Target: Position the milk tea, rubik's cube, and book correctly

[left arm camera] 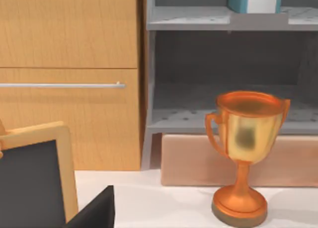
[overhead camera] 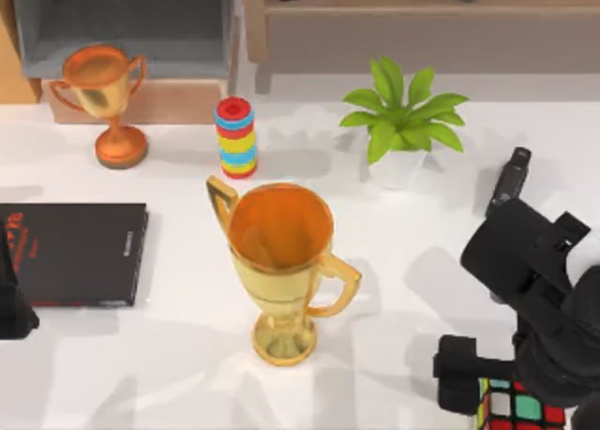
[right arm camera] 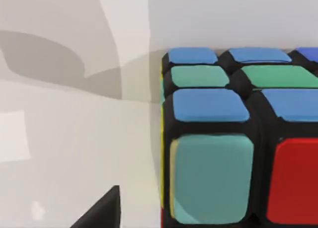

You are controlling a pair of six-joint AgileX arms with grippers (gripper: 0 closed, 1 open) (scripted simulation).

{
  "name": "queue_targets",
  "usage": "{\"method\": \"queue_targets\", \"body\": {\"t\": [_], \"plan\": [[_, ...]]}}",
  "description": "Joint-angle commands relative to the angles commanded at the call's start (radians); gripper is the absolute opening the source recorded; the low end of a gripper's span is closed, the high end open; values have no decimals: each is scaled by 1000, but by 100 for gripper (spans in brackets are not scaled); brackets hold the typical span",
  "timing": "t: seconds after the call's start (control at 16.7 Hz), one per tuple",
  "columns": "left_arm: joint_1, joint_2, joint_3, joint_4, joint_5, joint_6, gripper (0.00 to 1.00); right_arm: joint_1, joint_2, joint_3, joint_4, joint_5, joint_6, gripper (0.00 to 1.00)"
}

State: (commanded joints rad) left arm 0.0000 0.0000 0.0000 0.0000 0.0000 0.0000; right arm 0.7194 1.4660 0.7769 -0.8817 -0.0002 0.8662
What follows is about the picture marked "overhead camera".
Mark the green plant in white pot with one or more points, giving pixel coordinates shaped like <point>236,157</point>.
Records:
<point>398,121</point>

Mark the multicoloured puzzle cube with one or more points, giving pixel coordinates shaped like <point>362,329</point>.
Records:
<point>520,409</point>

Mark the wooden open shelf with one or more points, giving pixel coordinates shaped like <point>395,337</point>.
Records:
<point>422,36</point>

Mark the stack of coloured rings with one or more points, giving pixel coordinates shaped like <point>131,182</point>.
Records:
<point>235,142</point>

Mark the bronze trophy with dark base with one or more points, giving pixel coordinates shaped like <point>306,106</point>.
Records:
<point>100,90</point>

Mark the black book with red print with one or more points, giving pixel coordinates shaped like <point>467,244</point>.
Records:
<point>79,256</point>

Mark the wooden cupboard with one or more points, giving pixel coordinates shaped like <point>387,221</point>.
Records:
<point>14,64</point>

